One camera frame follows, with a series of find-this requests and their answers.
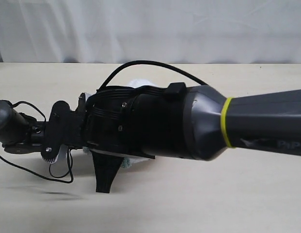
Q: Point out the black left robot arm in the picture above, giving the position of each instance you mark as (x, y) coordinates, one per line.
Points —
(23, 134)

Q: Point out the white curtain backdrop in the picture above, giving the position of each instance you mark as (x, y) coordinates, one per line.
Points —
(171, 31)

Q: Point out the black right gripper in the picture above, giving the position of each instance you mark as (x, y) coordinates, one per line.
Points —
(108, 131)

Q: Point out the teal fuzzy knit scarf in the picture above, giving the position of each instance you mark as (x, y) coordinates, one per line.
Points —
(126, 163)

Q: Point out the white plush snowman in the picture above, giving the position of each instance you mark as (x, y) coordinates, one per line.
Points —
(138, 83)

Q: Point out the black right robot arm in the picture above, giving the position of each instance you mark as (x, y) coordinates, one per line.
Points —
(195, 123)

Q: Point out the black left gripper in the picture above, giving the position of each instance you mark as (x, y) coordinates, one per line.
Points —
(82, 102)

